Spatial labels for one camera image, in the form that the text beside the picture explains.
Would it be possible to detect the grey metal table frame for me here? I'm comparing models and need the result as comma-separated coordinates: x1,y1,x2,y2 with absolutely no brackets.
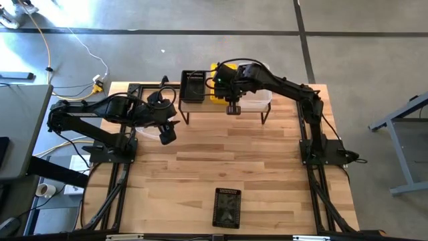
367,92,428,197

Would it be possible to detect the wooden shelf with black legs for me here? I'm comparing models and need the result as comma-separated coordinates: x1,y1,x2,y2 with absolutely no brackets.
178,80,272,125

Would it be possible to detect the pale yellow floor cable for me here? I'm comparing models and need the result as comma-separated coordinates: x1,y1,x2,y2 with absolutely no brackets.
33,135,96,159

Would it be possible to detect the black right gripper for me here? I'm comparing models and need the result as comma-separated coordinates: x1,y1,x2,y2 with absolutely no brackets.
212,62,257,102

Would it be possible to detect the black frame rail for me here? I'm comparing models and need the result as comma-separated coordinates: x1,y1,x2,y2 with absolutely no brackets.
0,230,428,241

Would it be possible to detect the white cup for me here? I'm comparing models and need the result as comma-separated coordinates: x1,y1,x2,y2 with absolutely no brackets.
35,183,58,199

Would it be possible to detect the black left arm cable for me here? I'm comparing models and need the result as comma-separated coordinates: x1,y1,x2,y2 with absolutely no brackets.
100,75,177,111

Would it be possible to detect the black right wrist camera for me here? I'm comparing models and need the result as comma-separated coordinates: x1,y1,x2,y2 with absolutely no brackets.
225,102,243,116

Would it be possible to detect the person's foot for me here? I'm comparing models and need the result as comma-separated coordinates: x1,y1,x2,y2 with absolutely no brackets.
0,8,21,29
11,0,39,16

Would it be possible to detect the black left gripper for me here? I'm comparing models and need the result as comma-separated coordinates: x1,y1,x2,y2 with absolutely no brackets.
133,90,180,130

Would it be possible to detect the black flat bar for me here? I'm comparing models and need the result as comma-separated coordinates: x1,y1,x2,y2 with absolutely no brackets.
0,71,35,82

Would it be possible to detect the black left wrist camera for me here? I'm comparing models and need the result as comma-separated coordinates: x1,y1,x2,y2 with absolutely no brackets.
159,126,177,146

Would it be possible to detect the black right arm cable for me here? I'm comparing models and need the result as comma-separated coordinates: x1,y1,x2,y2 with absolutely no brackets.
186,58,268,101

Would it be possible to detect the grey desk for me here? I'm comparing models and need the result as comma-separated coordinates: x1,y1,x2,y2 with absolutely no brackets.
0,83,54,182

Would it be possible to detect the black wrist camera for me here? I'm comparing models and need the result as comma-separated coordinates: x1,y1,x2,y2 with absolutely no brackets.
225,102,243,116
159,126,177,146

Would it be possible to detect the grey computer mouse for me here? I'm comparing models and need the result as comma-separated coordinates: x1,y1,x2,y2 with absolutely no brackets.
0,217,21,237

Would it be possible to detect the white paper sheet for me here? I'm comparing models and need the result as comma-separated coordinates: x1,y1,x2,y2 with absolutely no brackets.
63,154,92,196

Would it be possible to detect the black floor cable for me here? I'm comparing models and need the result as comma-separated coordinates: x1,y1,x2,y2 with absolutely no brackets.
0,81,96,98

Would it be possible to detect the black flat device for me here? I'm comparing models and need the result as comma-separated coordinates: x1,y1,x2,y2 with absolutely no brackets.
0,136,11,168

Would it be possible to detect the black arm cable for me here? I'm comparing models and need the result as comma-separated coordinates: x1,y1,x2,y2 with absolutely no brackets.
100,75,177,111
186,58,268,101

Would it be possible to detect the white floor cable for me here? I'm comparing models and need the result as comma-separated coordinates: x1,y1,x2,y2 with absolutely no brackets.
66,27,110,80

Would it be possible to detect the silver metal bracket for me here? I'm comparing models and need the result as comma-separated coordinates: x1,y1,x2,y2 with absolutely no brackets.
293,235,330,241
106,234,145,241

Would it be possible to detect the black desk leg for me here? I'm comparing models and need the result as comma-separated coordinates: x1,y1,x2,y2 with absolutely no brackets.
26,155,90,189

